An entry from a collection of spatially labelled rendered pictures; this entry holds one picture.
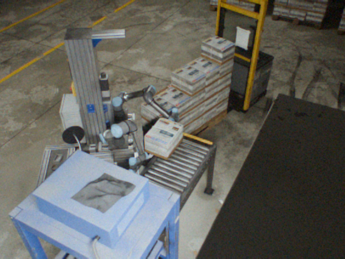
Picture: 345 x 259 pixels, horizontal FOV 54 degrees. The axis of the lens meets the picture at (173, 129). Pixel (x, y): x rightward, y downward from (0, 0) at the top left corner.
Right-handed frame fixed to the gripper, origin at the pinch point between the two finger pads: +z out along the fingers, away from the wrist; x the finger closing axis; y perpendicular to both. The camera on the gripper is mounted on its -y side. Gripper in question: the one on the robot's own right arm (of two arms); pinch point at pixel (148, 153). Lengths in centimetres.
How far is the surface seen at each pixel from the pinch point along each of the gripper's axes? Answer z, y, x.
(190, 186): -21, 0, -62
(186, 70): 136, 27, 20
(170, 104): 86, 3, 18
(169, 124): 29.4, 23.7, -11.5
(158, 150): 0.2, 10.6, -13.6
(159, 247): -93, 0, -66
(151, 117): 64, -7, 34
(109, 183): -117, 99, -46
